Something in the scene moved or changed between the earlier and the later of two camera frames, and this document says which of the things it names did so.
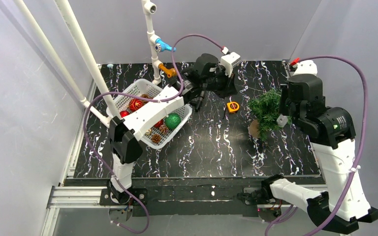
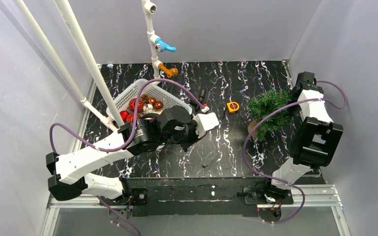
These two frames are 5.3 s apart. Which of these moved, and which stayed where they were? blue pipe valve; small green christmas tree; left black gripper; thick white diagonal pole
Moved: left black gripper
Stayed: small green christmas tree; thick white diagonal pole; blue pipe valve
